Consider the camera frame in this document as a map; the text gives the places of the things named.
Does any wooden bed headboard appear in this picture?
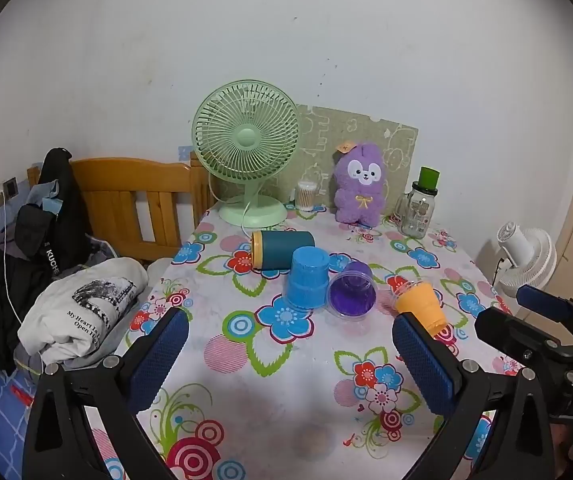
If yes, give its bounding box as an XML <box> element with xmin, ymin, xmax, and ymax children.
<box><xmin>27</xmin><ymin>152</ymin><xmax>217</xmax><ymax>263</ymax></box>

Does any floral tablecloth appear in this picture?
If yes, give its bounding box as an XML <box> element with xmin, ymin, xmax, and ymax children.
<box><xmin>84</xmin><ymin>204</ymin><xmax>517</xmax><ymax>480</ymax></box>

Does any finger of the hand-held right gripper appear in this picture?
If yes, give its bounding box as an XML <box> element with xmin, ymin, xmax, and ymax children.
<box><xmin>475</xmin><ymin>306</ymin><xmax>563</xmax><ymax>362</ymax></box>
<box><xmin>517</xmin><ymin>284</ymin><xmax>573</xmax><ymax>327</ymax></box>

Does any black jacket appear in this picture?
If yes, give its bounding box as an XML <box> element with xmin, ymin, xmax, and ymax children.
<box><xmin>14</xmin><ymin>148</ymin><xmax>93</xmax><ymax>281</ymax></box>

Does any glass jar with green lid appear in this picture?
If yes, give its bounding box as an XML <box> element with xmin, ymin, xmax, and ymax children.
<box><xmin>395</xmin><ymin>166</ymin><xmax>441</xmax><ymax>238</ymax></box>

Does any purple cup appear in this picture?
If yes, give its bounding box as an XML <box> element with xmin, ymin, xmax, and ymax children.
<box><xmin>329</xmin><ymin>261</ymin><xmax>378</xmax><ymax>320</ymax></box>

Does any folded white printed shirt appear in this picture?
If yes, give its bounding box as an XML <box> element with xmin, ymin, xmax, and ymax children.
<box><xmin>18</xmin><ymin>257</ymin><xmax>150</xmax><ymax>366</ymax></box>

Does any grey cloth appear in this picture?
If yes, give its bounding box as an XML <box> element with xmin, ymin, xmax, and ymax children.
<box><xmin>14</xmin><ymin>257</ymin><xmax>174</xmax><ymax>378</ymax></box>

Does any cotton swab container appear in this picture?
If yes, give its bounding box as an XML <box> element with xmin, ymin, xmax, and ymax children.
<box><xmin>295</xmin><ymin>180</ymin><xmax>320</xmax><ymax>211</ymax></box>

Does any teal cup with yellow rim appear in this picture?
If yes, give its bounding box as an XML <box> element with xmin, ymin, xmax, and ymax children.
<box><xmin>250</xmin><ymin>230</ymin><xmax>316</xmax><ymax>270</ymax></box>

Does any blue ribbed cup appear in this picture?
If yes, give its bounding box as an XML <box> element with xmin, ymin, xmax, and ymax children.
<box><xmin>285</xmin><ymin>246</ymin><xmax>331</xmax><ymax>309</ymax></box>

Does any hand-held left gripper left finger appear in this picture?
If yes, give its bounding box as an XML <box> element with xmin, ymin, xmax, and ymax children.
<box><xmin>21</xmin><ymin>307</ymin><xmax>190</xmax><ymax>480</ymax></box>

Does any white fan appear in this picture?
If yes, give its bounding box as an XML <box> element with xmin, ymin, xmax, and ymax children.
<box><xmin>493</xmin><ymin>222</ymin><xmax>557</xmax><ymax>302</ymax></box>

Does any orange cup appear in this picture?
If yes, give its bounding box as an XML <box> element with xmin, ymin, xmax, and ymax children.
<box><xmin>391</xmin><ymin>280</ymin><xmax>447</xmax><ymax>337</ymax></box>

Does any white charging cable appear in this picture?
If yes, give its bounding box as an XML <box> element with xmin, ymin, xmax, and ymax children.
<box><xmin>0</xmin><ymin>191</ymin><xmax>47</xmax><ymax>376</ymax></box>

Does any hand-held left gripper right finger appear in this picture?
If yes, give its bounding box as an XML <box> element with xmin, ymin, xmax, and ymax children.
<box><xmin>391</xmin><ymin>312</ymin><xmax>552</xmax><ymax>480</ymax></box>

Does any green desk fan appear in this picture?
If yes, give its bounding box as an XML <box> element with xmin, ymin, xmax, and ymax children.
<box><xmin>191</xmin><ymin>79</ymin><xmax>301</xmax><ymax>228</ymax></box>

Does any green cartoon print board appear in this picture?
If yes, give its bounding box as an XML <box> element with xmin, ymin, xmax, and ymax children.
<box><xmin>271</xmin><ymin>105</ymin><xmax>419</xmax><ymax>213</ymax></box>

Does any purple plush toy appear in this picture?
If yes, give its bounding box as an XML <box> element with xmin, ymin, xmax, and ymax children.
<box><xmin>333</xmin><ymin>140</ymin><xmax>391</xmax><ymax>226</ymax></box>

